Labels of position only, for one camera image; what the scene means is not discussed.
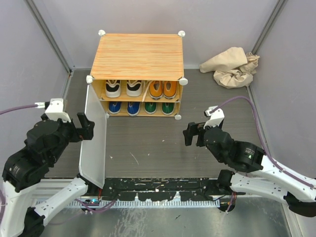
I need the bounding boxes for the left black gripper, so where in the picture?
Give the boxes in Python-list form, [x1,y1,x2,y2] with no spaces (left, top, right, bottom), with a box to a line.
[50,111,95,162]

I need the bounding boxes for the white translucent cabinet door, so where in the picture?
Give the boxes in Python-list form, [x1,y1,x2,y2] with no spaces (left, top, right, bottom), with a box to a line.
[79,84,107,189]

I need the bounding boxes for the green sneaker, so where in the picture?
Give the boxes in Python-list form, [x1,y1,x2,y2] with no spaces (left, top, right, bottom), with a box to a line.
[144,102,157,115]
[161,102,175,116]

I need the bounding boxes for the blue sneaker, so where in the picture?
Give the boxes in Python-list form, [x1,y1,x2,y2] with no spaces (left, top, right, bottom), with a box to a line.
[127,102,140,116]
[108,101,121,115]

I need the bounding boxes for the orange sneaker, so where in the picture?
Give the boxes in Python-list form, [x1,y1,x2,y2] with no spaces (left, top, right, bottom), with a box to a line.
[163,81,177,99]
[142,80,163,102]

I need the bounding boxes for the black white sneaker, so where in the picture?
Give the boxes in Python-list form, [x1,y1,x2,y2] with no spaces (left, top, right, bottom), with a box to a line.
[105,80,121,98]
[126,80,142,97]

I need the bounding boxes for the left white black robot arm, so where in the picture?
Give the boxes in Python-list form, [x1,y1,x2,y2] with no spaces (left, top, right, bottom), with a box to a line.
[0,113,99,237]

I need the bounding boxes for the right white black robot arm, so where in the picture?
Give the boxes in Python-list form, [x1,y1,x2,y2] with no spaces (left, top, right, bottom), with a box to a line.
[183,122,316,217]

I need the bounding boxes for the wood grain shoe cabinet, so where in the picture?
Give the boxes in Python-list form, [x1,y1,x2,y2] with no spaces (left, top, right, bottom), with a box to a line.
[86,30,188,120]

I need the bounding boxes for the crumpled beige cloth bag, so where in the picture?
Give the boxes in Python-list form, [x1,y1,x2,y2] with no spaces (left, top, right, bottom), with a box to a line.
[199,47,260,89]

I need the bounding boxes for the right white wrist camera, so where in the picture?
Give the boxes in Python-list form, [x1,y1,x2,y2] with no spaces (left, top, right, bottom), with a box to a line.
[203,106,225,129]

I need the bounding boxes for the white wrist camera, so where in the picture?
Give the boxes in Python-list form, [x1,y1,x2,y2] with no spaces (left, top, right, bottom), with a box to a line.
[45,98,71,123]
[203,106,225,129]

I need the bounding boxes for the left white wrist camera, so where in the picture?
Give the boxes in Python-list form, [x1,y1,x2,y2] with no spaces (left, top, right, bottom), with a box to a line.
[45,98,71,123]

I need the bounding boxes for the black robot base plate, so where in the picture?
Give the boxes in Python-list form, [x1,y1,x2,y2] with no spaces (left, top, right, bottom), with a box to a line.
[99,178,232,201]

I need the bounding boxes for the slotted grey cable duct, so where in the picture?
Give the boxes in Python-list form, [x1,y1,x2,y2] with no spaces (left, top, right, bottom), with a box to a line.
[37,198,220,208]

